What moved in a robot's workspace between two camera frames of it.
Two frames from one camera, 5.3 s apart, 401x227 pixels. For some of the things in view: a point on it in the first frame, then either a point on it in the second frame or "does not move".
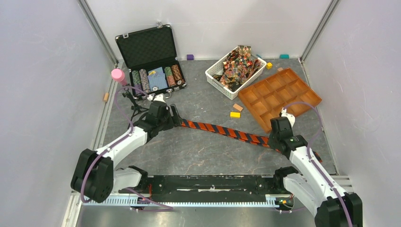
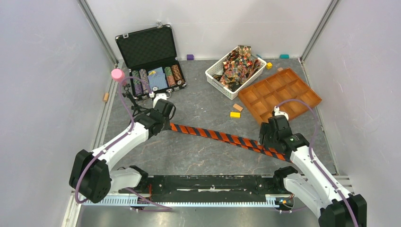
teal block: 284,56 does not move
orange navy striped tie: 261,141 -> 242,142
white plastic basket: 234,72 does not move
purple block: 190,57 does not move
